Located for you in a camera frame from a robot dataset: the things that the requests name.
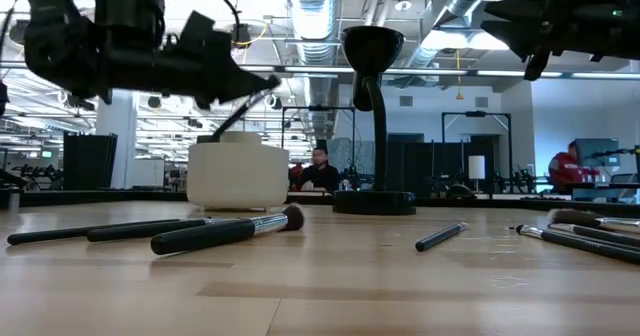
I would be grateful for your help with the black dome object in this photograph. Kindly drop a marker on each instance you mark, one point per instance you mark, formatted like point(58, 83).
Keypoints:
point(460, 192)

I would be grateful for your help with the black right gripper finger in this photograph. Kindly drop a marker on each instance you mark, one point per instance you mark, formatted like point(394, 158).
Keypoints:
point(525, 8)
point(520, 36)

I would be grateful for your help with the white round container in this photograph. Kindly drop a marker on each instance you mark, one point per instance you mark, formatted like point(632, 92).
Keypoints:
point(237, 176)

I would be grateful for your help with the dark wall monitor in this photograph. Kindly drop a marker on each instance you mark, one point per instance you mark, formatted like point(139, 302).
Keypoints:
point(597, 151)

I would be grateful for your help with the black gooseneck desk lamp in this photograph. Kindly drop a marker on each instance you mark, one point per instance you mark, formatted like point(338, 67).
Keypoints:
point(375, 203)

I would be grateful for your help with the small white table lamp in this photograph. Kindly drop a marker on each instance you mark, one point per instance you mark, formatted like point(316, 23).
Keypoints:
point(476, 167)

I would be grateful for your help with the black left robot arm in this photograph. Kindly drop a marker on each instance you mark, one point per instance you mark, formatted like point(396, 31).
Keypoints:
point(55, 41)

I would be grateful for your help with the thick black brush silver ferrule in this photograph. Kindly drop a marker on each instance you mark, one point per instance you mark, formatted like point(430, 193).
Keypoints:
point(210, 236)

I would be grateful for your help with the black room partition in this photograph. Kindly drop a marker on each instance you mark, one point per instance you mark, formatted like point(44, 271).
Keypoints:
point(415, 166)

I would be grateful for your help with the silver ribbed ceiling duct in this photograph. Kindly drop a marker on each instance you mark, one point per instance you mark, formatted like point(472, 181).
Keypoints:
point(312, 16)

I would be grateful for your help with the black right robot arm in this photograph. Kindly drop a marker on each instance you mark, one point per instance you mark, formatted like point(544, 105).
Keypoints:
point(622, 26)

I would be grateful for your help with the black brush round dark bristles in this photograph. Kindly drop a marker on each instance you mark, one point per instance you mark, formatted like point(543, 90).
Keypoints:
point(135, 230)

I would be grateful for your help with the person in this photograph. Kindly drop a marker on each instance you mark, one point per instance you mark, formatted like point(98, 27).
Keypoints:
point(320, 176)
point(565, 168)

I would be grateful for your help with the long thin black brush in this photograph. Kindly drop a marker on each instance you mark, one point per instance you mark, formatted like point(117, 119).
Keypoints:
point(60, 234)

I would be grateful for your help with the grey metal post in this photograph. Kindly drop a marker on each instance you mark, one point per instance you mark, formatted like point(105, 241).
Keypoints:
point(13, 201)

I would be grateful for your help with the white building column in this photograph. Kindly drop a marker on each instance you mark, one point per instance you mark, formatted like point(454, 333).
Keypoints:
point(116, 141)

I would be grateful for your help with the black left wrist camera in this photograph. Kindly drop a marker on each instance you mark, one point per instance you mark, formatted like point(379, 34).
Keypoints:
point(197, 26)

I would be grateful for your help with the black table edge rail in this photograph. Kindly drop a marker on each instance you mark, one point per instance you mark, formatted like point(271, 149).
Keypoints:
point(100, 197)

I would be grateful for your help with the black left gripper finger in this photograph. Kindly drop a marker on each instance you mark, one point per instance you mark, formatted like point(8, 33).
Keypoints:
point(250, 76)
point(235, 94)

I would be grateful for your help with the black panel stack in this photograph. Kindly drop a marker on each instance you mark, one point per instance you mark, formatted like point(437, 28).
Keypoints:
point(90, 161)

